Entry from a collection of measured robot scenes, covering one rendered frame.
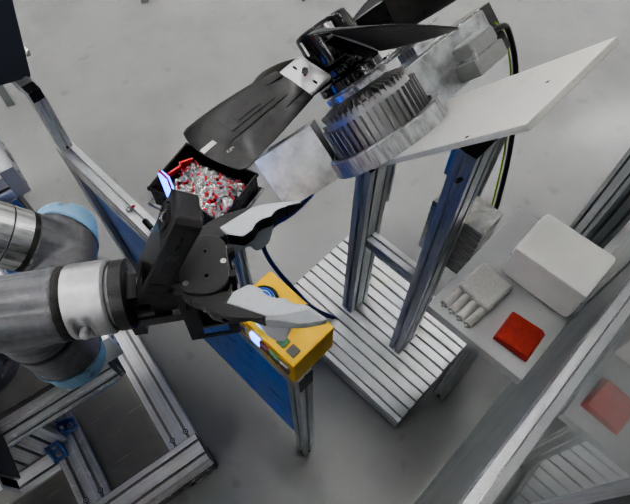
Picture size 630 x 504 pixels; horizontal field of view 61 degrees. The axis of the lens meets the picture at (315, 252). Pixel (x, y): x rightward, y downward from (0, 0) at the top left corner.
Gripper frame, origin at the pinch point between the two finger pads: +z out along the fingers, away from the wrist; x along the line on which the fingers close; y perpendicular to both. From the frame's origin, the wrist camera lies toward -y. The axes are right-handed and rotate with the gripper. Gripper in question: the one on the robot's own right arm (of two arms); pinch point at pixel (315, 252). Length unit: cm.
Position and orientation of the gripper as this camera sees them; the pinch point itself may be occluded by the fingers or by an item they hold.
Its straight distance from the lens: 53.2
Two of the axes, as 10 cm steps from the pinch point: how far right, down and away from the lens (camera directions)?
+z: 9.8, -1.5, 0.9
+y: 0.2, 6.2, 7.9
